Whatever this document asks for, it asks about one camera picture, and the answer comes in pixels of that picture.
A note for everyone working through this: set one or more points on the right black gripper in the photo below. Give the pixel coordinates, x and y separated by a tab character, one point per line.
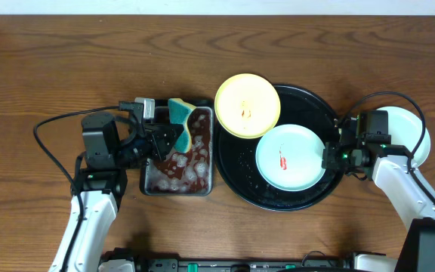
329	161

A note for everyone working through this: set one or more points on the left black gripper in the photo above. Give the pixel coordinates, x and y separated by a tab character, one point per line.
160	140

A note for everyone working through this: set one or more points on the green yellow sponge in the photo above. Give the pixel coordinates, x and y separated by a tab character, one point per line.
179	113

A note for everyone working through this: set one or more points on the pale green plate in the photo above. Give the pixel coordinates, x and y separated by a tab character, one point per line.
289	157
405	129

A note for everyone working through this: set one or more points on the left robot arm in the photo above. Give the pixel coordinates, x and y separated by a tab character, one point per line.
113	145

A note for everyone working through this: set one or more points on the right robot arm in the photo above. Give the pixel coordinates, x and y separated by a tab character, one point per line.
377	147

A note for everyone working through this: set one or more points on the rectangular metal soapy tray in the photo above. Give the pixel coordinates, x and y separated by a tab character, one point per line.
191	173

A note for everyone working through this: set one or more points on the yellow plate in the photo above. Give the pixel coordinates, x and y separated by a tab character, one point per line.
247	106

